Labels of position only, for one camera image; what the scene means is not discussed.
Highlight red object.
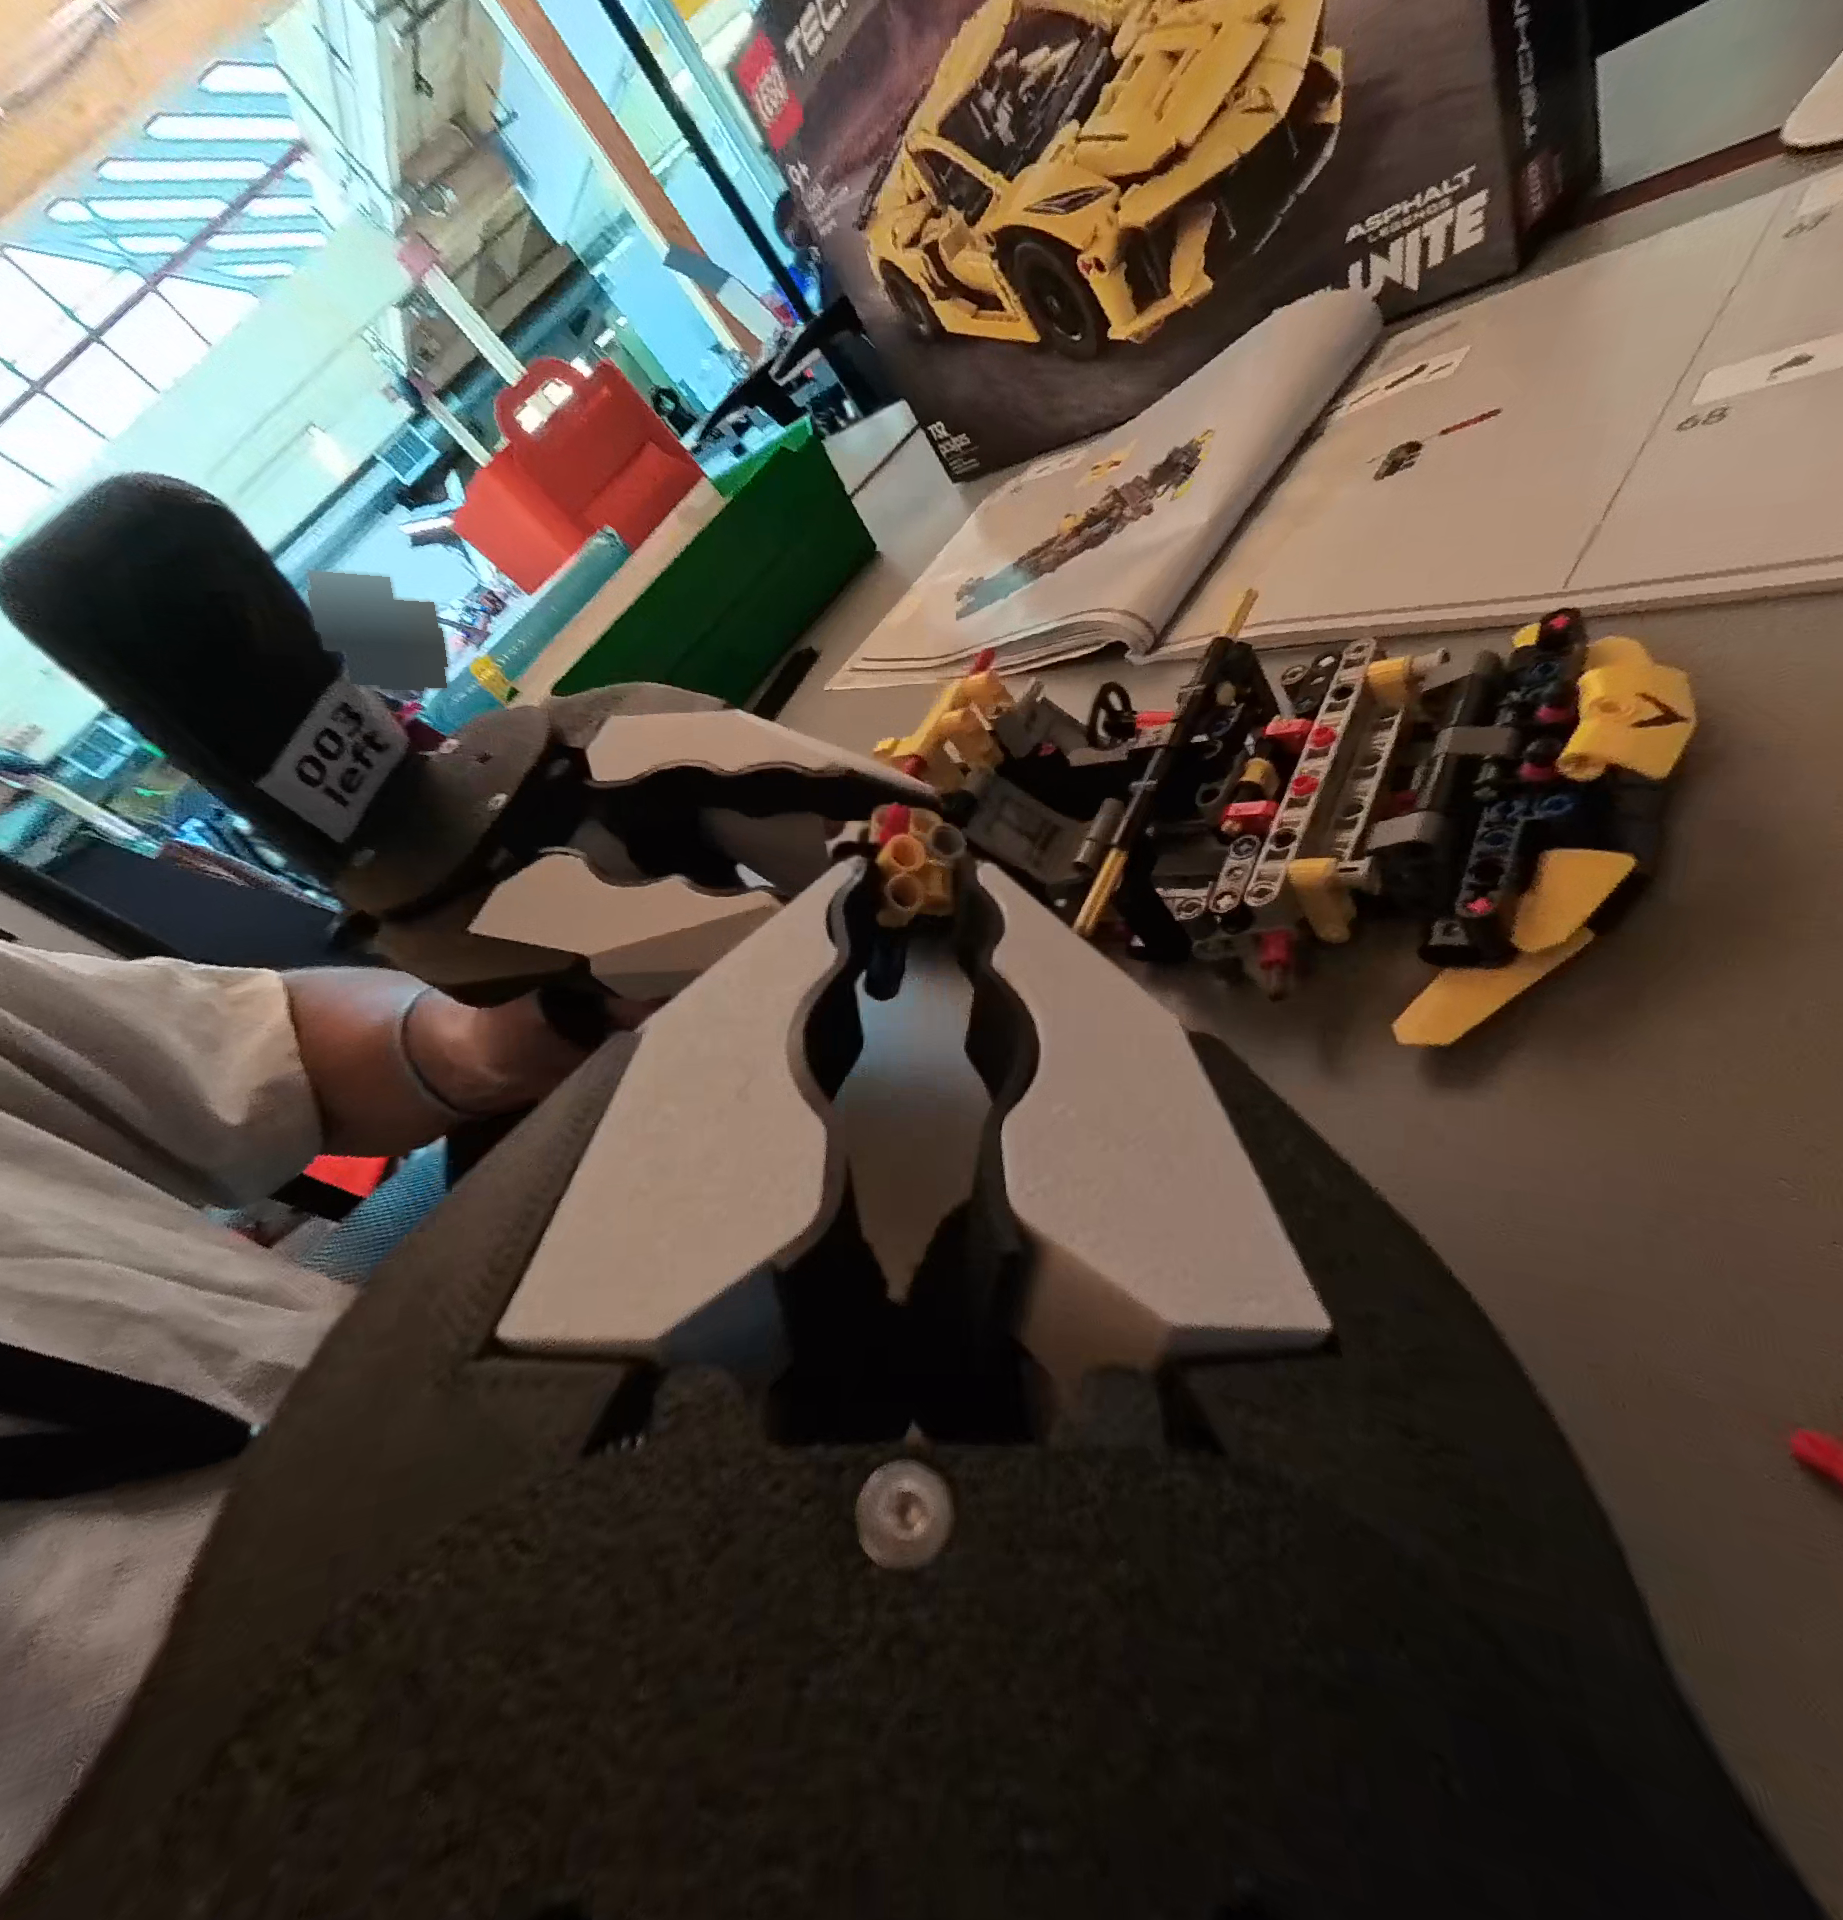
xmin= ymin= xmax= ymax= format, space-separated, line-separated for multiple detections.
xmin=258 ymin=1144 xmax=452 ymax=1220

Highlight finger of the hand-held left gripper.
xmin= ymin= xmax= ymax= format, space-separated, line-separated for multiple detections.
xmin=465 ymin=849 xmax=790 ymax=1002
xmin=582 ymin=711 xmax=941 ymax=819

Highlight teal roll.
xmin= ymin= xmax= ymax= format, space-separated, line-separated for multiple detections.
xmin=467 ymin=524 xmax=633 ymax=702

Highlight person's left hand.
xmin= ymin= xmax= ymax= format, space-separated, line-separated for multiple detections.
xmin=423 ymin=981 xmax=642 ymax=1115

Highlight person's left forearm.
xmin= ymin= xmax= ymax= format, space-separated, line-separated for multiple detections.
xmin=281 ymin=965 xmax=431 ymax=1160

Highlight lego car model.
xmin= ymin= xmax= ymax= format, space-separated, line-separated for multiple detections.
xmin=871 ymin=584 xmax=1704 ymax=994

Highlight green plastic bin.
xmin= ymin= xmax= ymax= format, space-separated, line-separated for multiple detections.
xmin=551 ymin=415 xmax=881 ymax=709

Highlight orange bag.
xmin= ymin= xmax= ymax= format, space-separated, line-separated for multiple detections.
xmin=450 ymin=356 xmax=709 ymax=597

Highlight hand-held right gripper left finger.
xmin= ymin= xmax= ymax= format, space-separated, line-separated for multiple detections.
xmin=494 ymin=867 xmax=879 ymax=1352

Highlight lego instruction booklet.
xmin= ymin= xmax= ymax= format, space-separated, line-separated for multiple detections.
xmin=826 ymin=142 xmax=1843 ymax=694

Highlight black floor lamp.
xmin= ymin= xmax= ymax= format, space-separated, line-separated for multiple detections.
xmin=603 ymin=0 xmax=807 ymax=308

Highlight yellow lego panel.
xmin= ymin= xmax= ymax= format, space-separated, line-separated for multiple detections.
xmin=1392 ymin=844 xmax=1637 ymax=1049

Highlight grey wristband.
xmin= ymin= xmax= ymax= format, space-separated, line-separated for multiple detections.
xmin=396 ymin=989 xmax=480 ymax=1119

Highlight lego set box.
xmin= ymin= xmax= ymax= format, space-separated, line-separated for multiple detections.
xmin=726 ymin=0 xmax=1602 ymax=485

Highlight paper sheets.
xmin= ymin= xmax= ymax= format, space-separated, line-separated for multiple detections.
xmin=513 ymin=420 xmax=822 ymax=694

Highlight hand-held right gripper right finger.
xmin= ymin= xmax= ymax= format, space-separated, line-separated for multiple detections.
xmin=959 ymin=867 xmax=1336 ymax=1408

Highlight black lanyard strap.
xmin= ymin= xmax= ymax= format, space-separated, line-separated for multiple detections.
xmin=0 ymin=1332 xmax=258 ymax=1505

